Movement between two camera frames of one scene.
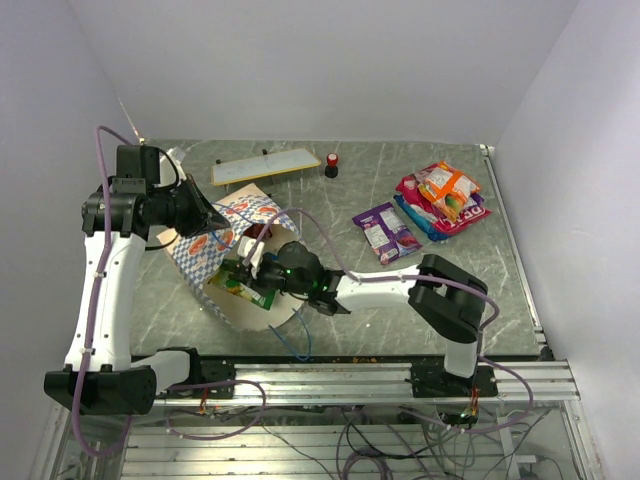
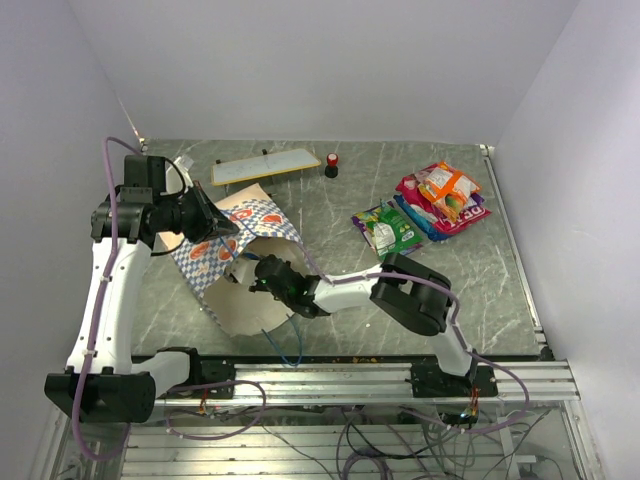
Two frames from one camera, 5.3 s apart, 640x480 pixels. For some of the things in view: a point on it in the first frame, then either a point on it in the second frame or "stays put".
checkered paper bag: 251,214 stays put
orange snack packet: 448,188 stays put
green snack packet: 232,276 to 389,232
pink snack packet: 408,189 stays put
